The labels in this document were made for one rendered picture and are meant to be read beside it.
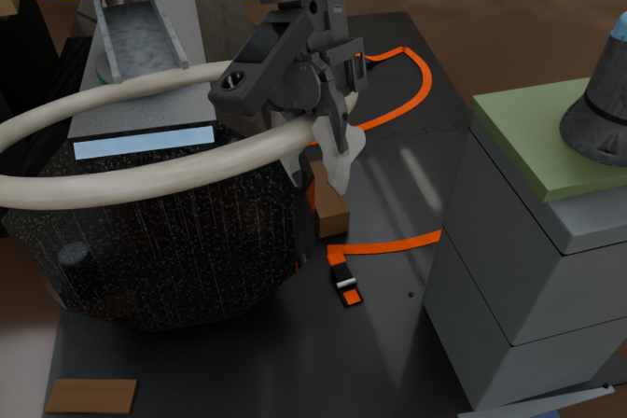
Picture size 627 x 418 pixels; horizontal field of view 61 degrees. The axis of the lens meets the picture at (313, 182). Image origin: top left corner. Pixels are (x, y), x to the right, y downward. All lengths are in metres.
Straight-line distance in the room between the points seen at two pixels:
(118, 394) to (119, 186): 1.36
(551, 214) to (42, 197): 0.89
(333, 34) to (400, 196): 1.70
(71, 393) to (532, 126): 1.49
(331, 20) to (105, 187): 0.26
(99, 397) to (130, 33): 1.12
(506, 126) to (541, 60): 2.05
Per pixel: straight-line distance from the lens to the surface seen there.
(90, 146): 1.31
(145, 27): 1.14
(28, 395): 1.95
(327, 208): 1.98
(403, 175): 2.30
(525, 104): 1.30
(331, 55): 0.52
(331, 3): 0.55
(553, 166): 1.15
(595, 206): 1.16
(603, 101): 1.16
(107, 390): 1.83
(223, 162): 0.48
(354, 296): 1.88
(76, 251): 1.48
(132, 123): 1.31
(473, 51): 3.20
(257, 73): 0.46
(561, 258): 1.14
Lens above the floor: 1.61
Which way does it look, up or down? 46 degrees down
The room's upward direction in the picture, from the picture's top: straight up
